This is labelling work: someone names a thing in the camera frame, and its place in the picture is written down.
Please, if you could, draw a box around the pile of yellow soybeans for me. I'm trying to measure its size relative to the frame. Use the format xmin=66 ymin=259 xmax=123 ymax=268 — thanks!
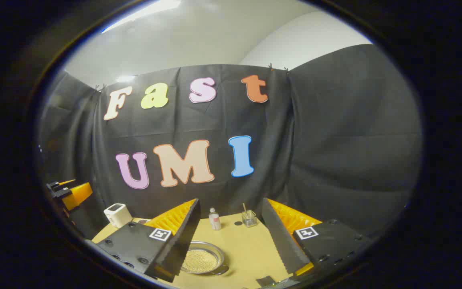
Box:
xmin=184 ymin=247 xmax=219 ymax=273

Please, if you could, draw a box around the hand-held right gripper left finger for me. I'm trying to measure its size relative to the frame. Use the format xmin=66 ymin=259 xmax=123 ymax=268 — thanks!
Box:
xmin=93 ymin=198 xmax=201 ymax=283

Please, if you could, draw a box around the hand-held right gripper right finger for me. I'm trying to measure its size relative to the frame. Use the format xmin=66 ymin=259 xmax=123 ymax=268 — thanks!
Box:
xmin=261 ymin=197 xmax=372 ymax=277

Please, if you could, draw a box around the steel pot with black handles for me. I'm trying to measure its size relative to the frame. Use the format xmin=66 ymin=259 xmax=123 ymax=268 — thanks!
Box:
xmin=181 ymin=240 xmax=229 ymax=276

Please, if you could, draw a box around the small clear glass cup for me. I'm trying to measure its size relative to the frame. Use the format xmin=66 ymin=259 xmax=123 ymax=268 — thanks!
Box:
xmin=242 ymin=210 xmax=258 ymax=228

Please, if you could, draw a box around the white toaster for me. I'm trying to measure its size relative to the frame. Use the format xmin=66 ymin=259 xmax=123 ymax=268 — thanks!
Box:
xmin=103 ymin=203 xmax=133 ymax=228

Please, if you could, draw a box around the white bottle with red label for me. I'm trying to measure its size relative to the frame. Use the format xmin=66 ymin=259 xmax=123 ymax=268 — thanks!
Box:
xmin=209 ymin=208 xmax=222 ymax=231

